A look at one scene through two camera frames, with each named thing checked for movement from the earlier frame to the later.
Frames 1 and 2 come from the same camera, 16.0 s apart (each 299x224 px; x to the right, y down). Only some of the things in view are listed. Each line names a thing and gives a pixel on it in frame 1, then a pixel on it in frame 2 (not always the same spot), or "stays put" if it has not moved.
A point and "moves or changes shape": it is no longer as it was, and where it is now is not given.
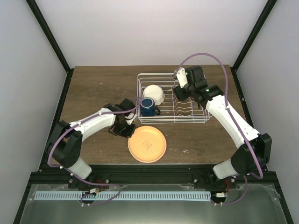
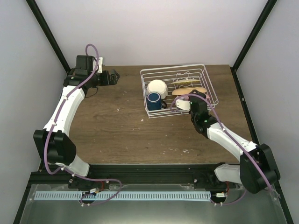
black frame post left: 53,43 stays put
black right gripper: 179,96 to 196,92
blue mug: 148,107 to 153,101
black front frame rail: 149,174 stays put
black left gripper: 128,134 to 112,80
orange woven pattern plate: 147,144 moves or changes shape
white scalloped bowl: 155,92 to 159,86
